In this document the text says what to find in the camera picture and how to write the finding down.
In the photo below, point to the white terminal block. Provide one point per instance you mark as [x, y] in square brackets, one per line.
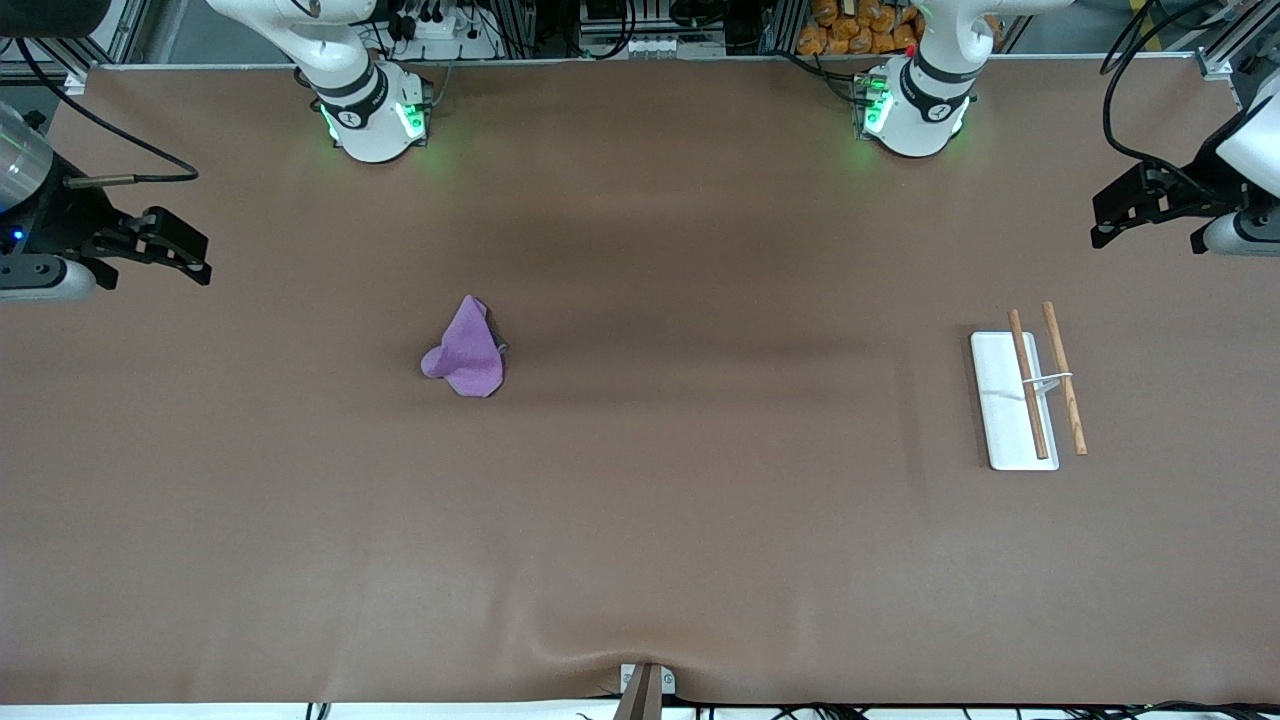
[655, 46]

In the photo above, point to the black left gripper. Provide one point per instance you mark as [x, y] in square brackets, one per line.
[1203, 186]

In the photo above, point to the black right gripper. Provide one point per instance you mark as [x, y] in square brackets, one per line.
[58, 220]

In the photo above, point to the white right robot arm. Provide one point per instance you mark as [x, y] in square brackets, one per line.
[368, 125]

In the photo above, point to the white power strip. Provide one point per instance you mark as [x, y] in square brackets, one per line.
[440, 35]

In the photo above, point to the purple towel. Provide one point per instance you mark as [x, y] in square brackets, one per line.
[468, 350]

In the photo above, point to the brown table cover mat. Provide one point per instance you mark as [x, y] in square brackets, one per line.
[640, 500]

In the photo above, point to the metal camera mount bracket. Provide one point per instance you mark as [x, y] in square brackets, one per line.
[645, 690]

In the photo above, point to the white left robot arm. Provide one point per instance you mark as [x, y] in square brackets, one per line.
[915, 120]

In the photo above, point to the white rectangular tray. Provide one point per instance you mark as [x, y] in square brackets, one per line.
[1005, 400]

